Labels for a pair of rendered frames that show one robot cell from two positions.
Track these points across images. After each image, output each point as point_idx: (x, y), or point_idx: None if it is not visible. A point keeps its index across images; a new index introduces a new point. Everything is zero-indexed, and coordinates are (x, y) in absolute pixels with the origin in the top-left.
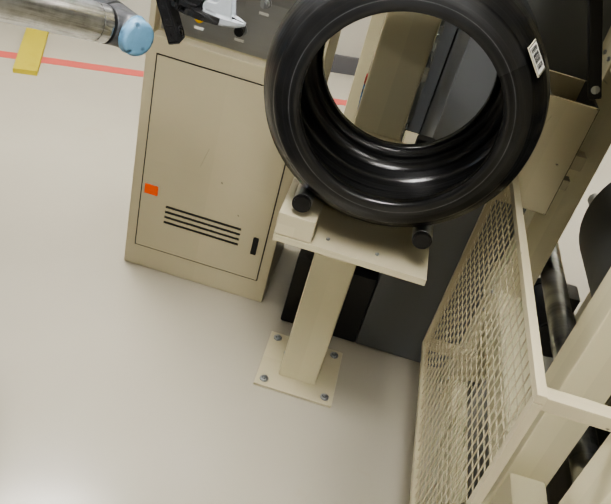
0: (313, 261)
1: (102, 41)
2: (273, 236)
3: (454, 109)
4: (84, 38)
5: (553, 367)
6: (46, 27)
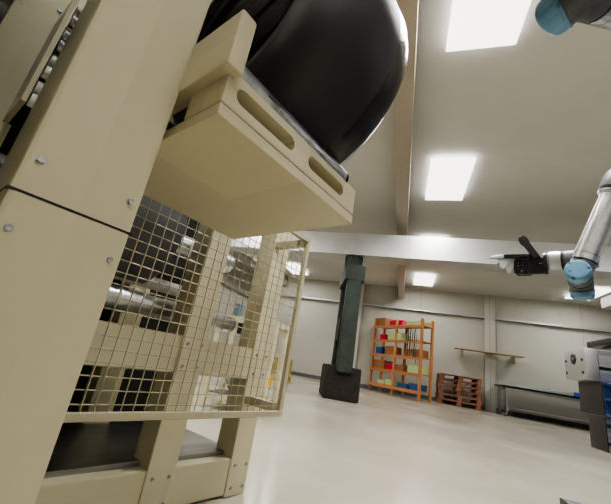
0: (95, 329)
1: (591, 24)
2: (351, 219)
3: None
4: (607, 27)
5: (209, 262)
6: None
